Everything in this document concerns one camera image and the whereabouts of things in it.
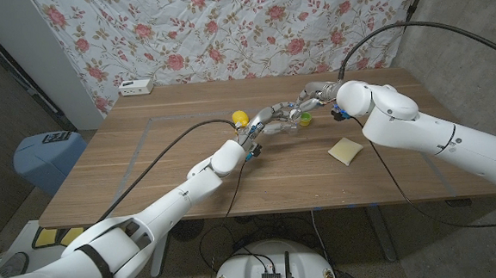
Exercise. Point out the small green yellow cup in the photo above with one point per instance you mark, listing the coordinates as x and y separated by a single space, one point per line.
306 119

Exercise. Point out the yellow toy lemon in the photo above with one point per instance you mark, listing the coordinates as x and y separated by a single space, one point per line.
240 116

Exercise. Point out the yellow black floor sticker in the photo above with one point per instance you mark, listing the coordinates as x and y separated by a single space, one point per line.
57 236

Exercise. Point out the black flat device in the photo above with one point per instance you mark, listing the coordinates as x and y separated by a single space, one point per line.
56 137

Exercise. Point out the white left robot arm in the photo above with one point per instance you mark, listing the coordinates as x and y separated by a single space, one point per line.
170 204

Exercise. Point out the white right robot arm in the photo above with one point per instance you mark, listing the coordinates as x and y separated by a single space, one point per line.
424 132

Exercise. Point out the white power strip box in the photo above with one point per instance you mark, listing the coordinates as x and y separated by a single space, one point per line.
136 87

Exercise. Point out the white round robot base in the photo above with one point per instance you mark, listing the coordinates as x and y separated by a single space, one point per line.
243 268

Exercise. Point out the grey table leg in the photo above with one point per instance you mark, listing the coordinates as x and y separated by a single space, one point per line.
382 234

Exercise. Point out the grey white sneaker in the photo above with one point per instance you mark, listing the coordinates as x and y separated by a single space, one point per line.
13 264

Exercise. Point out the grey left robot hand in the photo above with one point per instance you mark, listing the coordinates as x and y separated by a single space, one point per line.
264 115

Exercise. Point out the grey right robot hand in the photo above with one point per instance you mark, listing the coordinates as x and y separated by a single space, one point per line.
323 91

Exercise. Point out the blue grey bin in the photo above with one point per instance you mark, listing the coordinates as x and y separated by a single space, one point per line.
47 164

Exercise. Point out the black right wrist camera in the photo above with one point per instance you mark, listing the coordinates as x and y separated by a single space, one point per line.
340 114

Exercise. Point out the clear medicine bottle white cap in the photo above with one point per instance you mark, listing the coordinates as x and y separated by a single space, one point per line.
292 127

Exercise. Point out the floral print backdrop cloth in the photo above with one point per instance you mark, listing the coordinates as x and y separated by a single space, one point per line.
224 28

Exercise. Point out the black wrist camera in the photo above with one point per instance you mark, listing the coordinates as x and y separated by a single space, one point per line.
254 151
340 114

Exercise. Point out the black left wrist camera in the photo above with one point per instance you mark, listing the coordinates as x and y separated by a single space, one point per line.
254 151

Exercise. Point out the white table leg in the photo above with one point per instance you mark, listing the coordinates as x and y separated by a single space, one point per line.
159 258

